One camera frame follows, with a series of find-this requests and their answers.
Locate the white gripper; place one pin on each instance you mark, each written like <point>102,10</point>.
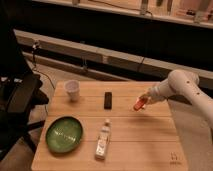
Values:
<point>153,95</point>

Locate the red pepper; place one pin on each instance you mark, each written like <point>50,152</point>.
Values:
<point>139,104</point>

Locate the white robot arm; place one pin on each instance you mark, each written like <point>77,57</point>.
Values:
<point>184,83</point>

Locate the black rectangular block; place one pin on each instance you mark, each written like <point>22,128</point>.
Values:
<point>108,100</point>

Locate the clear plastic bottle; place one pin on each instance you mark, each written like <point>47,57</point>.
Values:
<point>103,140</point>

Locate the white paper cup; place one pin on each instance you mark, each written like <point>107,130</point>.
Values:
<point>72,89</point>

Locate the green plate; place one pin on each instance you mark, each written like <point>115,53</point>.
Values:
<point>64,135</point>

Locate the black office chair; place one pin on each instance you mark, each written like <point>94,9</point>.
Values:
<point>19,94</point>

